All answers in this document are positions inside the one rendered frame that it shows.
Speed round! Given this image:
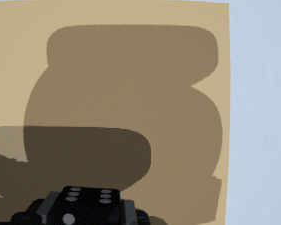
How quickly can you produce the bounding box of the tan square mat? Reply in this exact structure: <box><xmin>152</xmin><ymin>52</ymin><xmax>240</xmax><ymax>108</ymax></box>
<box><xmin>0</xmin><ymin>0</ymin><xmax>231</xmax><ymax>225</ymax></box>

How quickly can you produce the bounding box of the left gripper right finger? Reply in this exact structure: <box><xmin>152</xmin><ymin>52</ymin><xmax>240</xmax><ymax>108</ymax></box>
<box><xmin>120</xmin><ymin>200</ymin><xmax>151</xmax><ymax>225</ymax></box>

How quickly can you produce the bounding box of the black die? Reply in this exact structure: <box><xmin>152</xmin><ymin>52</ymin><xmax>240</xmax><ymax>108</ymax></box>
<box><xmin>54</xmin><ymin>186</ymin><xmax>121</xmax><ymax>225</ymax></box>

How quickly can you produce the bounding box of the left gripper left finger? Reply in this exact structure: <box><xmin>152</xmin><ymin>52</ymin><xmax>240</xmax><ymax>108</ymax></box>
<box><xmin>0</xmin><ymin>191</ymin><xmax>61</xmax><ymax>225</ymax></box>

